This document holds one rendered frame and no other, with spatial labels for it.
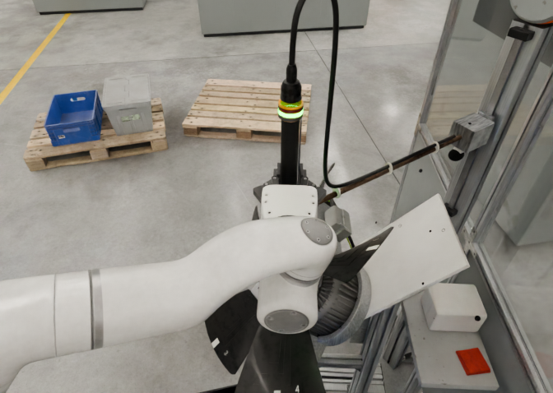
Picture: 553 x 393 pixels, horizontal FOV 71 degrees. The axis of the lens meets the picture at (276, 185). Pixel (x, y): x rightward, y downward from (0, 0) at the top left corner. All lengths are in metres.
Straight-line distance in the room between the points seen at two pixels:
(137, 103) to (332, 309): 2.88
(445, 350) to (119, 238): 2.28
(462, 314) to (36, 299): 1.26
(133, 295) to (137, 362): 1.97
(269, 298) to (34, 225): 2.99
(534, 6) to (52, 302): 1.12
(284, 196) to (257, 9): 5.69
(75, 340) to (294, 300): 0.25
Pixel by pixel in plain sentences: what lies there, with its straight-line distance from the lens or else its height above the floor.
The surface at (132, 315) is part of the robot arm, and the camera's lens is 0.48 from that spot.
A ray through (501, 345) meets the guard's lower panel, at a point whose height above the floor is 0.90.
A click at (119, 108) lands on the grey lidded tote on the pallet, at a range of 3.68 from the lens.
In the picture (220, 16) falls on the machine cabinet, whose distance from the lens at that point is 6.28.
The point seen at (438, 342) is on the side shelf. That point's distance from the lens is 1.51.
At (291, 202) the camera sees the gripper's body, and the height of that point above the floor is 1.66.
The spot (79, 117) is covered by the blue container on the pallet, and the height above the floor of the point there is 0.16.
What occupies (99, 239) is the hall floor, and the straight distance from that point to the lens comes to 3.09.
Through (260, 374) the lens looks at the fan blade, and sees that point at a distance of 1.04.
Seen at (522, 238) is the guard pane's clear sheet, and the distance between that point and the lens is 1.41.
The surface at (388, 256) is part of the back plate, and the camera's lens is 1.21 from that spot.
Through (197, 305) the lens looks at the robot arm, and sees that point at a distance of 0.49.
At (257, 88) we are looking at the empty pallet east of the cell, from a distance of 4.45.
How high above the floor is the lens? 2.11
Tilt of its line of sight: 41 degrees down
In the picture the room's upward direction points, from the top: straight up
